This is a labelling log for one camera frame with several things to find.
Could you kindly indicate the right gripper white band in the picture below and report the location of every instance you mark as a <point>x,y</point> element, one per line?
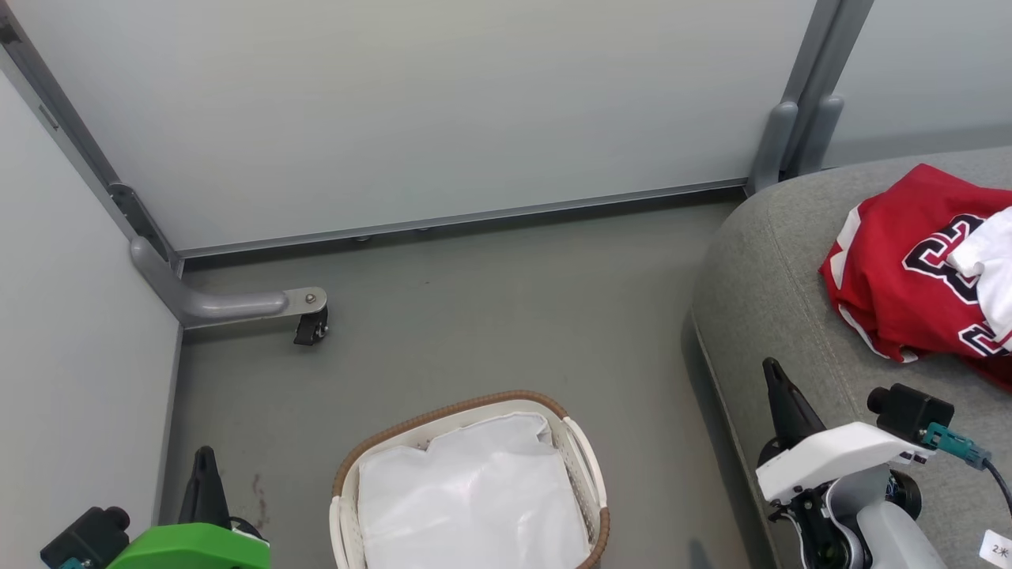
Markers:
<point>838,454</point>

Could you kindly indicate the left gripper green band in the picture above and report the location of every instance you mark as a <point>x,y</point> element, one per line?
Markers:
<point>190,549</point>

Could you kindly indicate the red basketball jersey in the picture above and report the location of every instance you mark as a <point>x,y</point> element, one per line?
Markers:
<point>893,276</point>

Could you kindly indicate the white garment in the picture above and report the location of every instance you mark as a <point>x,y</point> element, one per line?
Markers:
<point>992,261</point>

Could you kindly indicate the grey fabric sofa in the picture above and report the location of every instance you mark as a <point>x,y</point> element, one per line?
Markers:
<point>775,276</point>

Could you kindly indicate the grey partition foot bar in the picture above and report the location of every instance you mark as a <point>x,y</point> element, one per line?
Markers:
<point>221,304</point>

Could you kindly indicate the black caster wheel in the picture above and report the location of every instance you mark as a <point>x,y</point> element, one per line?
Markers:
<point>310,330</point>

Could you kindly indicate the white laundry basket brown rim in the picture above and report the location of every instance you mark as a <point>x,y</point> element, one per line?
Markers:
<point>589,466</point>

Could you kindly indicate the white basket liner cloth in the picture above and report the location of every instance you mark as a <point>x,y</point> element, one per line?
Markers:
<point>474,498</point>

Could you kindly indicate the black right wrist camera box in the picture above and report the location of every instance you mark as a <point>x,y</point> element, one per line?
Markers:
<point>909,411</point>

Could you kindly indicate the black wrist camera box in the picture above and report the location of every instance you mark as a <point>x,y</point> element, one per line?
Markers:
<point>909,411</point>
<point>83,537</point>

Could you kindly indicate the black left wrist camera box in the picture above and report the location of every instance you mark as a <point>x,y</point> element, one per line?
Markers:
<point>83,537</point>

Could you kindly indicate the teal right camera connector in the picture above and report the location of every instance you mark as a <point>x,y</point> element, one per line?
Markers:
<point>957,446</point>

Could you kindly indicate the grey partition bottom rail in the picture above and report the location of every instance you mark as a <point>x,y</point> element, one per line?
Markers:
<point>458,217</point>

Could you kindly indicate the grey partition post with hinge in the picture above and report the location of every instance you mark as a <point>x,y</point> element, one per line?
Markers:
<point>75,118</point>

